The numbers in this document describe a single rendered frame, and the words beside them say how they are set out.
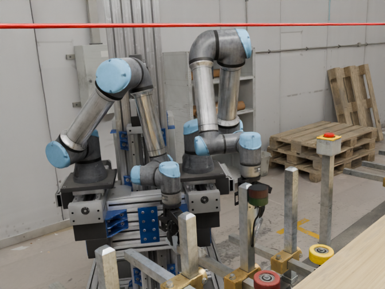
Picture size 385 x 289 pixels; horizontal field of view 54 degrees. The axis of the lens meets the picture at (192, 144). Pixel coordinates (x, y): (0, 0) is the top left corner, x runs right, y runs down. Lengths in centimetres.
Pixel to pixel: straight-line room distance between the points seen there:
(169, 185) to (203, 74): 43
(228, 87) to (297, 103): 393
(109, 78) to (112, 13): 51
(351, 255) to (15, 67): 285
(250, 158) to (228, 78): 39
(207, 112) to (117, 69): 36
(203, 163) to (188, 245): 70
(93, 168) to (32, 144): 185
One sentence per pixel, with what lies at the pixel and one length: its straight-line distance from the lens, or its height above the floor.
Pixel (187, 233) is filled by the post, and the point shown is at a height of 111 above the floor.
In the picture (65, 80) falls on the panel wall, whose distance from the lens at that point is 354.
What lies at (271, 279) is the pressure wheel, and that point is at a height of 90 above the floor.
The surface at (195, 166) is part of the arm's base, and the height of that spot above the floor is 107.
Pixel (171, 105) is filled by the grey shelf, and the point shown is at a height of 102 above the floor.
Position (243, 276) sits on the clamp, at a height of 87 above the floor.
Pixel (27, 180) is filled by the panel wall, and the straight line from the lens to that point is 358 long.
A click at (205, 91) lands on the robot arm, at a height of 143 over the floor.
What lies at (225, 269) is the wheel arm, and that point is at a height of 86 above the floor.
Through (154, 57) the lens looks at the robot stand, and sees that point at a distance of 180.
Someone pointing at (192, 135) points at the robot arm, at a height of 122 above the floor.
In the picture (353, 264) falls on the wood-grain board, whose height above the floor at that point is 90.
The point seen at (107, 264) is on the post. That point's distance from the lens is 91.
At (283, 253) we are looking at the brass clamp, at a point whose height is 83.
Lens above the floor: 160
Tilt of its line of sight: 15 degrees down
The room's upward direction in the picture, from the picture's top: 3 degrees counter-clockwise
